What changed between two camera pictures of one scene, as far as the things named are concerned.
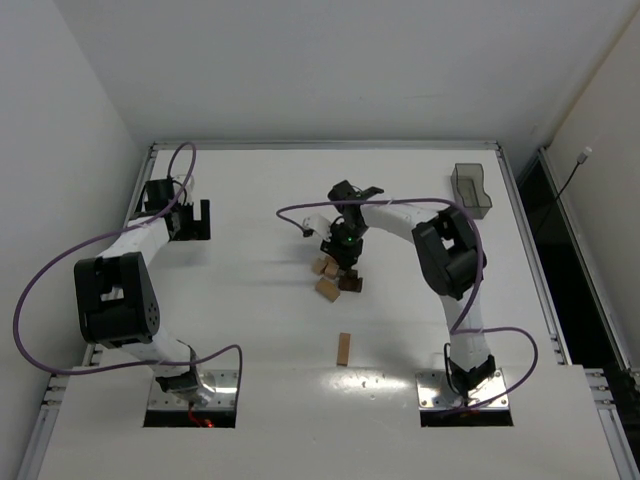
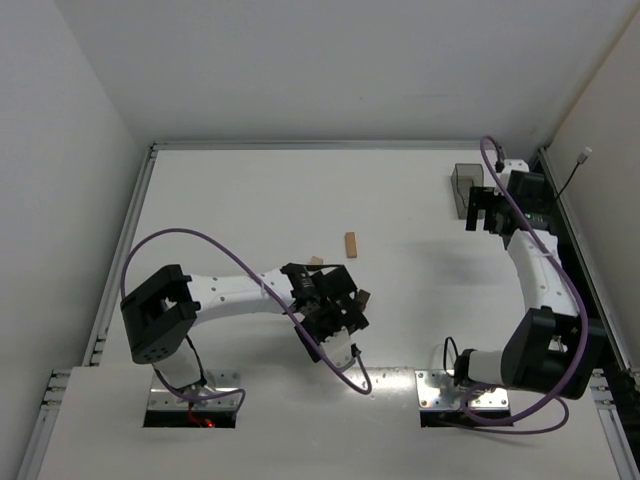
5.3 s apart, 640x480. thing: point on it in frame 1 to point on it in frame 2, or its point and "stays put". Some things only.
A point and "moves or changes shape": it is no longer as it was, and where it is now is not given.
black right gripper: [341, 255] to [488, 210]
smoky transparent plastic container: [468, 189] stays put
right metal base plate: [434, 392] stays put
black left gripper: [189, 229] to [338, 304]
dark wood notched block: [349, 280] moves or changes shape
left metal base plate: [223, 381] stays put
